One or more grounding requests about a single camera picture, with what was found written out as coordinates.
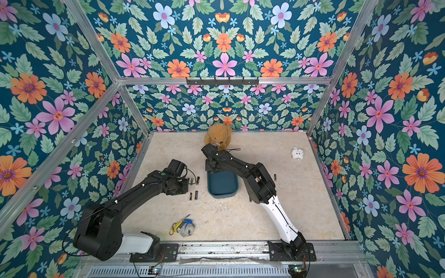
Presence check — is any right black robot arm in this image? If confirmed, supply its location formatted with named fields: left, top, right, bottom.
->
left=201, top=144, right=306, bottom=251

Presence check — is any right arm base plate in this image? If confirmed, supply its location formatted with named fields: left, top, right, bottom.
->
left=267, top=241, right=317, bottom=262

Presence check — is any teal plastic storage tray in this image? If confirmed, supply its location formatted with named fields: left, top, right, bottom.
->
left=207, top=170, right=239, bottom=199

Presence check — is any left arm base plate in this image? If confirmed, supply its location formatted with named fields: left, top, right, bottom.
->
left=130, top=243, right=179, bottom=263

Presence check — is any brown teddy bear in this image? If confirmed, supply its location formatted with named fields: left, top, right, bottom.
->
left=204, top=123, right=232, bottom=150

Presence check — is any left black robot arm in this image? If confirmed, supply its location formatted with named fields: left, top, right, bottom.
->
left=73, top=159, right=189, bottom=261

